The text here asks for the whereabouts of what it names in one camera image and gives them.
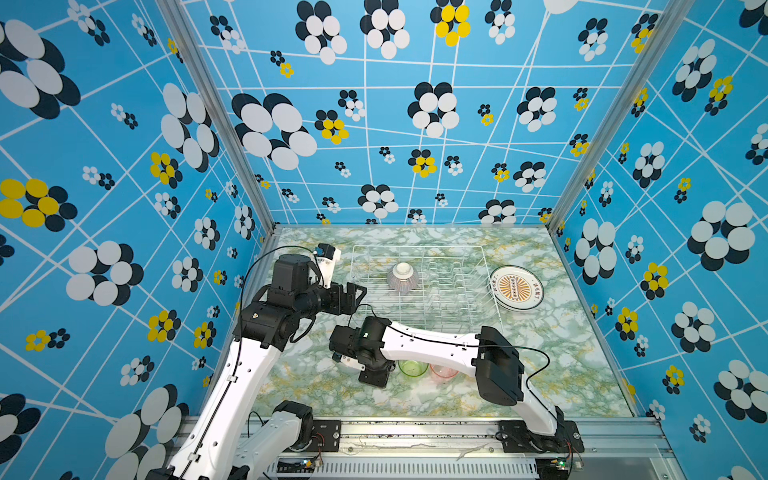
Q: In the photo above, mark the green circuit board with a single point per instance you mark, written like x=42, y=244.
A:
x=300, y=466

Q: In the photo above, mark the pink glass tumbler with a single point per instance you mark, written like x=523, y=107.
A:
x=442, y=373

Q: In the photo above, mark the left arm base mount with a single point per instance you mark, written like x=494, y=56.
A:
x=324, y=436

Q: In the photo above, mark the striped ceramic bowl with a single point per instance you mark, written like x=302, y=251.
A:
x=402, y=278

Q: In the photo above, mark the green glass tumbler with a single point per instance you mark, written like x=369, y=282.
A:
x=413, y=368

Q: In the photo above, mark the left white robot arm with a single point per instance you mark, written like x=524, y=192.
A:
x=213, y=449

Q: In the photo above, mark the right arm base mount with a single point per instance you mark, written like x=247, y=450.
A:
x=516, y=438

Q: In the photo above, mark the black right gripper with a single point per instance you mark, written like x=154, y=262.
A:
x=373, y=381

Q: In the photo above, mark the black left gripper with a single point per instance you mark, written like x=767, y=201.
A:
x=351, y=301

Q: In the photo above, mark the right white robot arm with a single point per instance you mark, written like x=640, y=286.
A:
x=491, y=360

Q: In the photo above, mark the aluminium front rail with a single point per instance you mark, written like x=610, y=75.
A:
x=465, y=448

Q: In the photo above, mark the white wire dish rack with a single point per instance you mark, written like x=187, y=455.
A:
x=453, y=294

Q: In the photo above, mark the clear glass tumbler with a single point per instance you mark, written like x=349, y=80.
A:
x=348, y=361

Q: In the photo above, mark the white plate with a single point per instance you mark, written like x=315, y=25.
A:
x=516, y=288

